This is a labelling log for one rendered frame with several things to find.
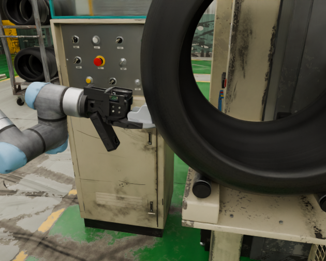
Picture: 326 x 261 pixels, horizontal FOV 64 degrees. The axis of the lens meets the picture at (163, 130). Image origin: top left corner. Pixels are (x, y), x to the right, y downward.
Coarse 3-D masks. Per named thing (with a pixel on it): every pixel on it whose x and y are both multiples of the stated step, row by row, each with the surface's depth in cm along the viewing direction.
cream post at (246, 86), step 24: (240, 0) 77; (264, 0) 76; (240, 24) 80; (264, 24) 79; (240, 48) 82; (264, 48) 81; (240, 72) 85; (264, 72) 84; (240, 96) 88; (264, 96) 87; (216, 240) 114; (240, 240) 112
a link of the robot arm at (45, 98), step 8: (32, 88) 67; (40, 88) 67; (48, 88) 67; (56, 88) 67; (64, 88) 67; (32, 96) 67; (40, 96) 66; (48, 96) 66; (56, 96) 66; (32, 104) 67; (40, 104) 67; (48, 104) 67; (56, 104) 66; (40, 112) 68; (48, 112) 68; (56, 112) 68
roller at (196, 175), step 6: (198, 174) 65; (198, 180) 62; (204, 180) 62; (210, 180) 64; (192, 186) 62; (198, 186) 61; (204, 186) 61; (210, 186) 62; (192, 192) 62; (198, 192) 62; (204, 192) 61; (210, 192) 62
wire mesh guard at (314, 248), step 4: (312, 244) 108; (316, 244) 106; (312, 248) 108; (316, 248) 107; (312, 252) 108; (316, 252) 106; (320, 252) 102; (308, 256) 111; (312, 256) 109; (324, 256) 99; (308, 260) 111; (312, 260) 110
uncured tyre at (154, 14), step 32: (160, 0) 47; (192, 0) 44; (160, 32) 47; (192, 32) 72; (160, 64) 49; (160, 96) 52; (192, 96) 78; (320, 96) 74; (160, 128) 57; (192, 128) 53; (224, 128) 80; (256, 128) 79; (288, 128) 77; (320, 128) 73; (192, 160) 56; (224, 160) 54; (256, 160) 73; (288, 160) 70; (320, 160) 65; (256, 192) 57; (288, 192) 55
